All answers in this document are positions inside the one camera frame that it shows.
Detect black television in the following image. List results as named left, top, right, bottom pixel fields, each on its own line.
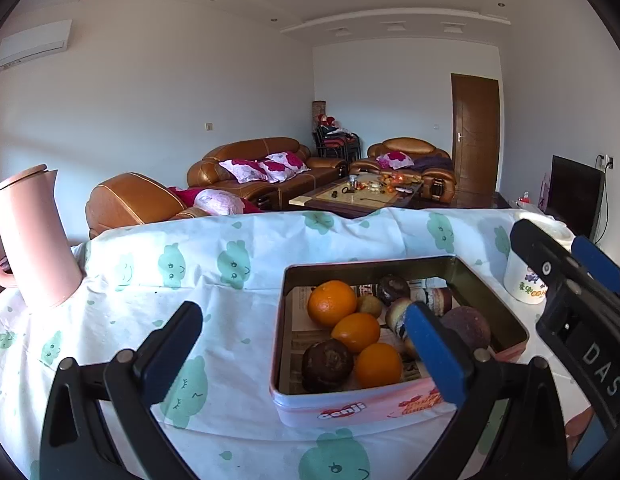
left=546, top=155, right=605, bottom=246

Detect white pink floral pillow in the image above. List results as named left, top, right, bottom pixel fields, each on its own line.
left=219, top=159, right=268, bottom=183
left=377, top=152, right=415, bottom=170
left=257, top=160, right=298, bottom=183
left=267, top=151, right=309, bottom=171

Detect white air conditioner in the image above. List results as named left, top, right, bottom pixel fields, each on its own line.
left=0, top=20, right=73, bottom=68

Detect small yellowish kiwi fruit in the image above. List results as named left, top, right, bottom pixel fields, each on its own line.
left=356, top=294, right=383, bottom=318

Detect orange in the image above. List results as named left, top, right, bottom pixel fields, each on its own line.
left=307, top=280, right=358, bottom=328
left=331, top=312, right=381, bottom=354
left=354, top=342, right=403, bottom=390

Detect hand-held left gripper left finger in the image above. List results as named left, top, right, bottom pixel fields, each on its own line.
left=40, top=301, right=205, bottom=480

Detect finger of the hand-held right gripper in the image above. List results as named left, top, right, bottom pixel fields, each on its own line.
left=510, top=219, right=581, bottom=307
left=571, top=235, right=620, bottom=311

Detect white cartoon pig cup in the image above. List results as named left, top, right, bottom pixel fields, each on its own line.
left=504, top=220, right=576, bottom=306

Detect purple blanket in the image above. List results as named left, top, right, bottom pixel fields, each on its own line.
left=414, top=155, right=453, bottom=173

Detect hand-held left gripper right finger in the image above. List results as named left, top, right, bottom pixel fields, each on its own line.
left=404, top=301, right=576, bottom=480

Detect wooden coffee table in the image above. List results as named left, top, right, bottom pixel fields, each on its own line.
left=289, top=175, right=425, bottom=218

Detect pale pink pillow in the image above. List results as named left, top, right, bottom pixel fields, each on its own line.
left=194, top=189, right=243, bottom=216

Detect reddish purple passion fruit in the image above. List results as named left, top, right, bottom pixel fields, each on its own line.
left=440, top=307, right=492, bottom=356

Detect white green cloud tablecloth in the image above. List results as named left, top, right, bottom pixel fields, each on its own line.
left=0, top=205, right=620, bottom=480

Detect pink metal tin box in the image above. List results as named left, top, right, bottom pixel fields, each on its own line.
left=269, top=255, right=531, bottom=430

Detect person's right forearm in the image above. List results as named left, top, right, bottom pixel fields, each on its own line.
left=565, top=405, right=620, bottom=480

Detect pink kettle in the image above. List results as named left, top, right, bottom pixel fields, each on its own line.
left=0, top=164, right=84, bottom=308

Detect long brown leather sofa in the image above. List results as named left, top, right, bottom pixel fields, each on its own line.
left=186, top=136, right=348, bottom=201

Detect cream cup lid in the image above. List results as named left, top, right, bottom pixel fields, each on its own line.
left=515, top=217, right=576, bottom=253

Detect brown leather chaise sofa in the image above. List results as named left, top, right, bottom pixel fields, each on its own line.
left=86, top=172, right=271, bottom=240

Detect brown wooden door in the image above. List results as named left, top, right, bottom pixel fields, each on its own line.
left=450, top=73, right=501, bottom=196

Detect brown leather armchair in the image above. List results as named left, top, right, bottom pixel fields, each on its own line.
left=350, top=137, right=457, bottom=204

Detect stacked dark chairs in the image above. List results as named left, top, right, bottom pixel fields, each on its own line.
left=314, top=127, right=361, bottom=161

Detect dark wrinkled passion fruit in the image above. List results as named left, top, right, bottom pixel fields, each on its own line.
left=301, top=339, right=355, bottom=393
left=376, top=274, right=411, bottom=307

